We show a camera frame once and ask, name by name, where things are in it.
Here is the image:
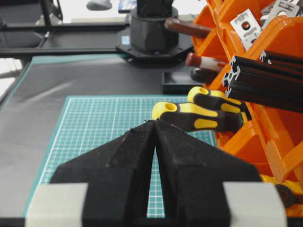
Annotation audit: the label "long black aluminium extrusion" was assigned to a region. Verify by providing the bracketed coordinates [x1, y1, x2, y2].
[223, 55, 303, 113]

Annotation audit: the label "short black aluminium extrusion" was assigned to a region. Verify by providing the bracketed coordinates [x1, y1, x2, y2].
[260, 51, 303, 71]

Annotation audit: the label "short yellow black screwdriver handle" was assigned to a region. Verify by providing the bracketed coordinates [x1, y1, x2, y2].
[187, 86, 251, 120]

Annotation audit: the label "black tool handle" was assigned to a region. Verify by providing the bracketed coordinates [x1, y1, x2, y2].
[190, 68, 218, 84]

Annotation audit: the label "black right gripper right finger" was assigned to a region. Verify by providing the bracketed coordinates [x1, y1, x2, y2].
[155, 120, 261, 227]

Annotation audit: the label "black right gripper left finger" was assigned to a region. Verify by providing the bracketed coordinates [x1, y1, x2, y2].
[50, 121, 155, 227]

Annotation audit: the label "small black tray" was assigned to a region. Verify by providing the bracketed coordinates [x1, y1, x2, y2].
[162, 71, 202, 95]

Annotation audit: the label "orange container rack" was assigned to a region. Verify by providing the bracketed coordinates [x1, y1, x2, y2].
[193, 0, 303, 182]

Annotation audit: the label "long yellow black screwdriver handle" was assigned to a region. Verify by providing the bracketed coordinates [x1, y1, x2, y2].
[152, 101, 248, 132]

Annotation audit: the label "red white tool handle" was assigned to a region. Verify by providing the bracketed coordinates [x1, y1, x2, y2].
[186, 52, 227, 72]

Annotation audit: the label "black table cover sheet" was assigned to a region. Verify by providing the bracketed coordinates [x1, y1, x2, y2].
[0, 54, 191, 218]

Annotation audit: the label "brown wooden tool handle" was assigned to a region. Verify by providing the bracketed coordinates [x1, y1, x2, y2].
[164, 17, 212, 38]

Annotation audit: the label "green grid cutting mat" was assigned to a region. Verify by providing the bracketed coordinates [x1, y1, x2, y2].
[23, 95, 216, 218]

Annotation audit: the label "silver corner bracket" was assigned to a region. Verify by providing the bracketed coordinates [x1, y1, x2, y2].
[230, 9, 261, 51]
[260, 0, 303, 30]

